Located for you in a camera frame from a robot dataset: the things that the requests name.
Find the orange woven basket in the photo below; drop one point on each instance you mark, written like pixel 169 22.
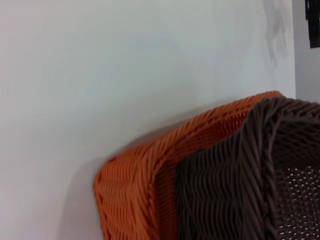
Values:
pixel 130 195

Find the dark brown woven basket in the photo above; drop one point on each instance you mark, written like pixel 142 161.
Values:
pixel 225 187

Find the black background device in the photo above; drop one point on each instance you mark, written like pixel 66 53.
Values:
pixel 313 25

